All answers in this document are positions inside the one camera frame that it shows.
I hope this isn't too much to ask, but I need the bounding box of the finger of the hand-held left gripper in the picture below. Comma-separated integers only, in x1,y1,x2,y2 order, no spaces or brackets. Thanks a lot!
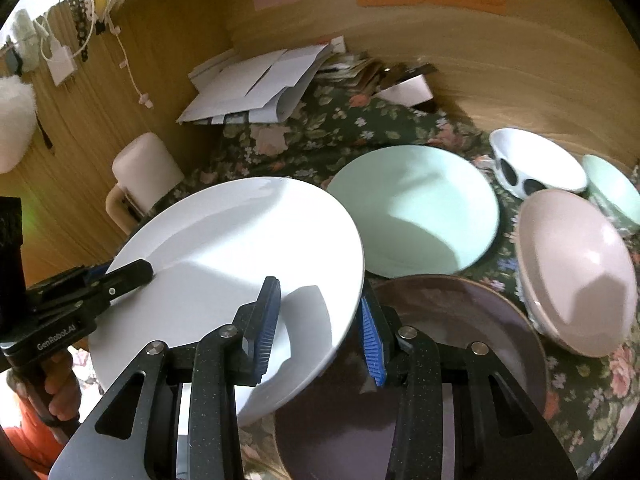
75,259,154,313
65,261,115,288

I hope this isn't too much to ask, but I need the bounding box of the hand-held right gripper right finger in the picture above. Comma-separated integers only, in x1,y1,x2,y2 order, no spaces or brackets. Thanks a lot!
360,295,578,480

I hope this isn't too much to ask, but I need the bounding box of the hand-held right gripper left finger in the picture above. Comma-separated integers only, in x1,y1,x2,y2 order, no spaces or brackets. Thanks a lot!
47,276,282,480

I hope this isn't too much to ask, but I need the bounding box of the large white plate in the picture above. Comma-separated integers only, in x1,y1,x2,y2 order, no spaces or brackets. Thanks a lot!
89,176,366,428

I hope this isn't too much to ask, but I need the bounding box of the pink bowl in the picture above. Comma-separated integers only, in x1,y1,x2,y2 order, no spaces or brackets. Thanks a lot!
515,189,638,358

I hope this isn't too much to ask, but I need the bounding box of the small mint green bowl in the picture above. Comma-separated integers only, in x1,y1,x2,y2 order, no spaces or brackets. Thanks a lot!
581,154,640,233

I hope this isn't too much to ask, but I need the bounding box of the person's left hand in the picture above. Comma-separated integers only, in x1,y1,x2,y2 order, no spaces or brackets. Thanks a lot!
10,347,83,428

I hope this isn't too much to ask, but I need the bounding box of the brown plate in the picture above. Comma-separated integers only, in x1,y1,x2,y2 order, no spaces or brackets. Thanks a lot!
274,274,548,480

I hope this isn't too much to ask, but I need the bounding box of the white mug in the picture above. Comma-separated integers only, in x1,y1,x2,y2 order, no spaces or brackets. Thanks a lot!
105,132,186,236

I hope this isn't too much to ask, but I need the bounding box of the mint green plate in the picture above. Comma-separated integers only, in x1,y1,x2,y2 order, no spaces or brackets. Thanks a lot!
326,145,501,280

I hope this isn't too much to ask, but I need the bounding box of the white fluffy item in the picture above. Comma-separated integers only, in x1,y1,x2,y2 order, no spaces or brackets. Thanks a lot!
0,76,38,173

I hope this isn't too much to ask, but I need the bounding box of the floral tablecloth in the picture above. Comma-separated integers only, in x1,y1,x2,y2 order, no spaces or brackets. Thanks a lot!
185,82,640,480

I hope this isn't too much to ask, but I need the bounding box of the white charger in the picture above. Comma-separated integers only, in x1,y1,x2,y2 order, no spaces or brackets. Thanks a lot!
47,45,78,86

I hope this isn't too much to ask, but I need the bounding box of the stack of white envelopes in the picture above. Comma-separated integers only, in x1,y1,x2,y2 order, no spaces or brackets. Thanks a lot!
176,44,333,125

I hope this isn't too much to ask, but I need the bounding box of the white bowl with black spots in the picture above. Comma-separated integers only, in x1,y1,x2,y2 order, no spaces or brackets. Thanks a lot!
489,128,588,200

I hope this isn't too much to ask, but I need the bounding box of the pale green fuzzy item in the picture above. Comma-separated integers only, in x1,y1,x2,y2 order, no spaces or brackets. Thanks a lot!
10,10,43,72

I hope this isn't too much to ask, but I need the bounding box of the small white box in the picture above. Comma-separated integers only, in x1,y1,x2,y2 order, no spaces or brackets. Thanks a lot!
377,74,433,108

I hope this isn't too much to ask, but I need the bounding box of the pile of loose papers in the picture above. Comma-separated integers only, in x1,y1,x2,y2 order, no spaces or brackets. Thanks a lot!
320,52,401,96

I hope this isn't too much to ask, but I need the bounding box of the white cable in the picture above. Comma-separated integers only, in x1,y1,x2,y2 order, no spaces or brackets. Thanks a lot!
102,10,155,110

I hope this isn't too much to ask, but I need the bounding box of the black studded strap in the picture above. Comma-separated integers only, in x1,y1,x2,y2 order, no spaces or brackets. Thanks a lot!
60,0,96,63

